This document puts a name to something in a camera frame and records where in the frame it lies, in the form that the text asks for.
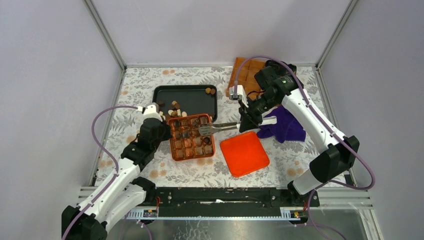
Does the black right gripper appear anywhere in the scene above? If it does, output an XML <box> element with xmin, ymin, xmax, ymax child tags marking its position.
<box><xmin>237</xmin><ymin>92</ymin><xmax>278</xmax><ymax>134</ymax></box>

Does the orange chocolate box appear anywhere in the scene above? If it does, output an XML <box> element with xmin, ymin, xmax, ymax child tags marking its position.
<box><xmin>168</xmin><ymin>113</ymin><xmax>216</xmax><ymax>162</ymax></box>

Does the metal tongs white handle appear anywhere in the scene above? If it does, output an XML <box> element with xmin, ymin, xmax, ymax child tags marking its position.
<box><xmin>198</xmin><ymin>116</ymin><xmax>277</xmax><ymax>136</ymax></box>

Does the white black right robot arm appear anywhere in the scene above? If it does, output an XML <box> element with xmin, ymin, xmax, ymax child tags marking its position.
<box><xmin>229</xmin><ymin>59</ymin><xmax>359</xmax><ymax>206</ymax></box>

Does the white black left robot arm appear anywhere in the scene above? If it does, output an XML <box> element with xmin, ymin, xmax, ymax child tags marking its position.
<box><xmin>61</xmin><ymin>118</ymin><xmax>172</xmax><ymax>240</ymax></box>

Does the black chocolate tray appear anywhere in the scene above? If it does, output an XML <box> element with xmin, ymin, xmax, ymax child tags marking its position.
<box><xmin>152</xmin><ymin>84</ymin><xmax>218</xmax><ymax>122</ymax></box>

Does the orange box lid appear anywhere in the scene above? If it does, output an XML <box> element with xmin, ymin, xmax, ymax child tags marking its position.
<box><xmin>220</xmin><ymin>131</ymin><xmax>270</xmax><ymax>178</ymax></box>

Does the purple cloth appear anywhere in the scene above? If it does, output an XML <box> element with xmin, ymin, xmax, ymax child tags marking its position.
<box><xmin>256</xmin><ymin>106</ymin><xmax>306</xmax><ymax>143</ymax></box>

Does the orange compartment organizer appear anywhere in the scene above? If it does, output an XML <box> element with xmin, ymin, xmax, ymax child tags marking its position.
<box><xmin>225</xmin><ymin>56</ymin><xmax>297</xmax><ymax>100</ymax></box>

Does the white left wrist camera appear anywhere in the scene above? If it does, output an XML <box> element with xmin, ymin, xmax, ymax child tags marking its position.
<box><xmin>142</xmin><ymin>102</ymin><xmax>165</xmax><ymax>122</ymax></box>

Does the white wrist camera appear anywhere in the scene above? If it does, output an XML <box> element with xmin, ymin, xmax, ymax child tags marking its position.
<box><xmin>228</xmin><ymin>85</ymin><xmax>249</xmax><ymax>108</ymax></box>
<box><xmin>142</xmin><ymin>102</ymin><xmax>165</xmax><ymax>122</ymax></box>

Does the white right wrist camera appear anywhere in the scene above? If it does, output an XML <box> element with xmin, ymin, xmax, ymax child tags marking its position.
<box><xmin>228</xmin><ymin>85</ymin><xmax>249</xmax><ymax>108</ymax></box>

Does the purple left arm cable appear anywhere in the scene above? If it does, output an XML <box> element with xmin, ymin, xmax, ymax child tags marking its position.
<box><xmin>61</xmin><ymin>105</ymin><xmax>145</xmax><ymax>240</ymax></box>

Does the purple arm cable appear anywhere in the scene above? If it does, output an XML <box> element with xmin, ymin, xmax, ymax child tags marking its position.
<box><xmin>233</xmin><ymin>54</ymin><xmax>377</xmax><ymax>240</ymax></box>
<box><xmin>61</xmin><ymin>105</ymin><xmax>145</xmax><ymax>240</ymax></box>

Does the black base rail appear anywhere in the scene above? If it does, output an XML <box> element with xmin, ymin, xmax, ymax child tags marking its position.
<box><xmin>128</xmin><ymin>187</ymin><xmax>320</xmax><ymax>221</ymax></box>

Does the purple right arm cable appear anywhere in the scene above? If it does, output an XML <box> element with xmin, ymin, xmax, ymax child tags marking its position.
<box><xmin>233</xmin><ymin>54</ymin><xmax>377</xmax><ymax>240</ymax></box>

